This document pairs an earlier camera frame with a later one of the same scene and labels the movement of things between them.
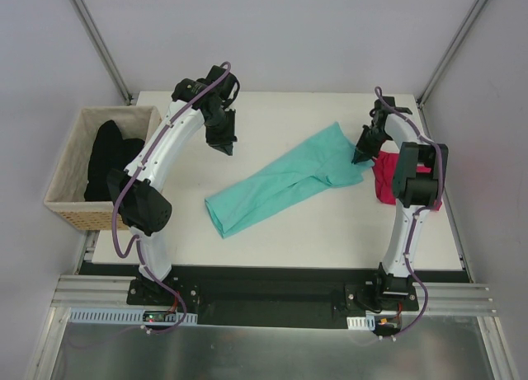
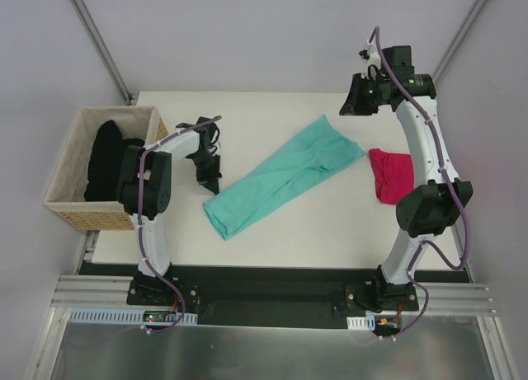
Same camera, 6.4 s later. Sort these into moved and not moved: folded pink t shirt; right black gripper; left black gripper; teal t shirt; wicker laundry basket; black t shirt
Moved: right black gripper; teal t shirt; left black gripper
Not moved: wicker laundry basket; black t shirt; folded pink t shirt
